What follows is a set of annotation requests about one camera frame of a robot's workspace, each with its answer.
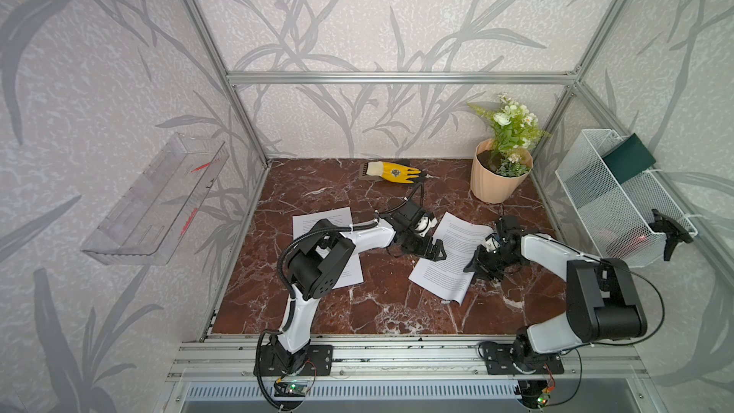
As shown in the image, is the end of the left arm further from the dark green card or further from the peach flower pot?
the dark green card

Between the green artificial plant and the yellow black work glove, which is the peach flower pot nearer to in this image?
the green artificial plant

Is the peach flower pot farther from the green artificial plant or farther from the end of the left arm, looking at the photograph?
the end of the left arm

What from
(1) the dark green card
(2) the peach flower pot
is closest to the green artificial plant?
(2) the peach flower pot

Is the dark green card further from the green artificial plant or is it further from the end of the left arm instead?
the end of the left arm

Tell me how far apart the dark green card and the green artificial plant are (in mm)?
224

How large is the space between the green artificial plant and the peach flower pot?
0.03m

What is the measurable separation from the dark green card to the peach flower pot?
24 centimetres

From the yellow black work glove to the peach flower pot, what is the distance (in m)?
0.22

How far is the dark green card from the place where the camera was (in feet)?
2.31

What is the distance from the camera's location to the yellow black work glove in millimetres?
1142

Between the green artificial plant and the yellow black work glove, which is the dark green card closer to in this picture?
the green artificial plant

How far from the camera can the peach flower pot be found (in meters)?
0.96

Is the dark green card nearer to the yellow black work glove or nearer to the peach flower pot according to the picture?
the peach flower pot

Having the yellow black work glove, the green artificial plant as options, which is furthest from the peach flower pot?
the yellow black work glove
